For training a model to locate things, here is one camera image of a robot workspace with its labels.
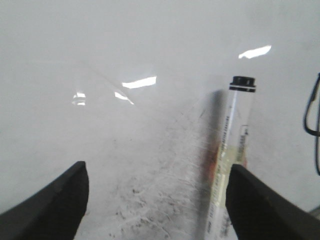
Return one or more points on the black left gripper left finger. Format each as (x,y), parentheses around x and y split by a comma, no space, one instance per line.
(54,212)

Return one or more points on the white whiteboard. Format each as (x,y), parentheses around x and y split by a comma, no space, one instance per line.
(137,89)

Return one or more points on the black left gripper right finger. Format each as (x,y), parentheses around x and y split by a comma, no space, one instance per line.
(259,213)

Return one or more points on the white whiteboard marker black cap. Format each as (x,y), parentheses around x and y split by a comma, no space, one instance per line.
(235,131)

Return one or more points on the red round magnet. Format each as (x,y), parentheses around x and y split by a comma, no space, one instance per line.
(211,162)

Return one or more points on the clear adhesive tape piece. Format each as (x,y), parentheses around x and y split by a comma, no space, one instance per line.
(219,182)

